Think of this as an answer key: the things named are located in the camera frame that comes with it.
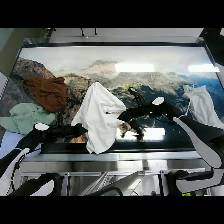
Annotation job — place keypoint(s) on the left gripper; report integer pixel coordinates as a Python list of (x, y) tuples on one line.
[(76, 130)]

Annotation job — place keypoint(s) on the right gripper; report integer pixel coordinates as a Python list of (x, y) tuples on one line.
[(129, 115)]

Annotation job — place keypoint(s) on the white T-shirt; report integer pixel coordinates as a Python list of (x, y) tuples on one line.
[(100, 116)]

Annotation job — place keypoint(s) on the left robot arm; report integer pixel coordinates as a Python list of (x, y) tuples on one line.
[(30, 139)]

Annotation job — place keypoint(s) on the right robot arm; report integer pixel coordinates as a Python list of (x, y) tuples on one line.
[(200, 133)]

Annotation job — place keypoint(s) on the brown garment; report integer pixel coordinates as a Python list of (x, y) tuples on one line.
[(49, 92)]

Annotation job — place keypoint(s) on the pale green garment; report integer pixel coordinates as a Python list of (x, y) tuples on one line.
[(26, 116)]

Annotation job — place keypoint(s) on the pale blue garment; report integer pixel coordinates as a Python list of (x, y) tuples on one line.
[(7, 142)]

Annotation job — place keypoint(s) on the light grey garment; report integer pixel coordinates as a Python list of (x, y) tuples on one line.
[(203, 106)]

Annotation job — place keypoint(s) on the silver frame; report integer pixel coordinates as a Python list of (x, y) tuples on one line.
[(110, 164)]

